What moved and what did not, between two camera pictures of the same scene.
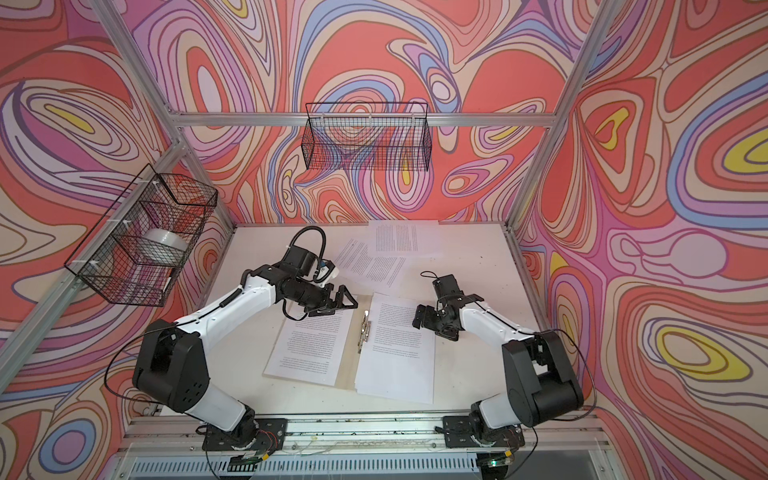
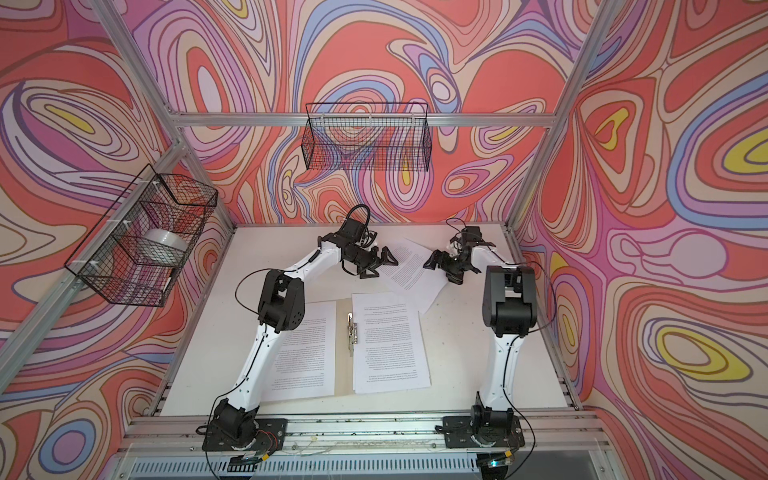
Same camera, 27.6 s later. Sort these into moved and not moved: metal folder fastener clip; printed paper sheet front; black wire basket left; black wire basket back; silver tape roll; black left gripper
Moved: metal folder fastener clip; printed paper sheet front; black left gripper
Not moved: black wire basket back; silver tape roll; black wire basket left
